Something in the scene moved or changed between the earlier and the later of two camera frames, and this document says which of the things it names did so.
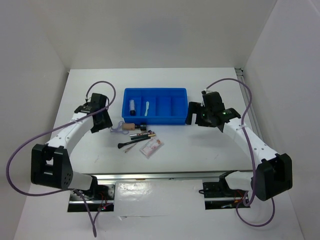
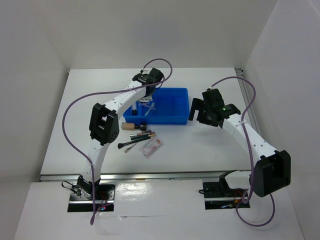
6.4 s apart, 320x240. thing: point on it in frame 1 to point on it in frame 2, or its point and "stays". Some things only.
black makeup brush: x=120 y=145 stays
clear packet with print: x=153 y=145 stays
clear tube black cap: x=132 y=107 stays
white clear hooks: x=119 y=128 to x=146 y=105
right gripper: x=195 y=107 stays
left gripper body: x=105 y=122 to x=149 y=94
